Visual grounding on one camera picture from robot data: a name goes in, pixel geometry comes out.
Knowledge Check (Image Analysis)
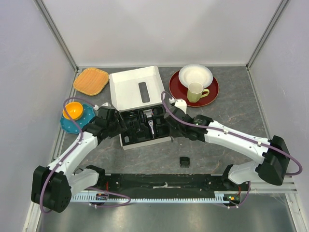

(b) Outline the silver black hair clipper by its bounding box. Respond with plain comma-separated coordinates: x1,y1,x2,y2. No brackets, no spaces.
143,109,155,138

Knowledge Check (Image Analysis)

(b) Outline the black guard comb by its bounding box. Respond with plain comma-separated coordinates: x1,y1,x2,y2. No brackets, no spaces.
179,157,190,168

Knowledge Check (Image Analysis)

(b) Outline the white cardboard box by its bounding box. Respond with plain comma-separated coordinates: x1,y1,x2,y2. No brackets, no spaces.
108,65,172,151

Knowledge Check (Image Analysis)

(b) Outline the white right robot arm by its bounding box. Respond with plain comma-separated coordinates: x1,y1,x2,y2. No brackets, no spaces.
164,107,290,190

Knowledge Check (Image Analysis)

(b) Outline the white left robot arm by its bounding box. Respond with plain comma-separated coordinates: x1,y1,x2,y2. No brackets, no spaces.
31,105,126,213

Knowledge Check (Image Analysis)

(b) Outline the teal dotted plate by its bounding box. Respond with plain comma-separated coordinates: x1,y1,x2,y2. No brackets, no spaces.
60,103,95,134

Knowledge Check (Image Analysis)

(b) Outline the black plastic insert tray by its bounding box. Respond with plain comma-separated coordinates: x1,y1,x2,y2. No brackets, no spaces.
119,104,171,150

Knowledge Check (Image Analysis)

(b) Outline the orange small bowl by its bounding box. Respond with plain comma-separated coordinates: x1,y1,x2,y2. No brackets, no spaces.
62,101,84,120

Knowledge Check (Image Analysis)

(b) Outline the red round plate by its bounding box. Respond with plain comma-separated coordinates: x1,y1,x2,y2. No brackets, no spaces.
169,71,220,108

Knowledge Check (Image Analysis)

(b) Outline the light green mug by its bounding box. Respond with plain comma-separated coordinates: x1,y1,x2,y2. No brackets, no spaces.
187,82,210,103

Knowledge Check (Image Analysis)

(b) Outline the woven orange tray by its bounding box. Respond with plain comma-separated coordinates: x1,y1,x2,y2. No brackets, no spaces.
73,67,109,96

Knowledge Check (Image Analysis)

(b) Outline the white ceramic bowl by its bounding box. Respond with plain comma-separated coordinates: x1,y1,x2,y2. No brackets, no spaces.
179,64,213,88

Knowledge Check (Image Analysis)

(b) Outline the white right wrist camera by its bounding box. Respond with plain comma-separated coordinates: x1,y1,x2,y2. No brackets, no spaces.
169,97,187,114

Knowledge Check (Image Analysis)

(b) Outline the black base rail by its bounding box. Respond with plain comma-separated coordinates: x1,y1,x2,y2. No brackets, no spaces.
78,173,252,200

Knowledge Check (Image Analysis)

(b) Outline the light blue cable duct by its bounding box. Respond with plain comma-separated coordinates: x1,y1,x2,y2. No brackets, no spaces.
71,191,229,203

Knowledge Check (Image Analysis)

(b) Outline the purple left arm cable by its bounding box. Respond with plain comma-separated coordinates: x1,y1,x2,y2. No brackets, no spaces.
40,96,132,214

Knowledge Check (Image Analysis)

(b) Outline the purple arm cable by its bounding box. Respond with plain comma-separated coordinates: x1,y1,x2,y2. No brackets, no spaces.
161,90,303,210
40,96,132,214

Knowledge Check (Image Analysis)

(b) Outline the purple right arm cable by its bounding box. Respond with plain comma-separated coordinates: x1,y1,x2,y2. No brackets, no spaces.
161,90,303,210

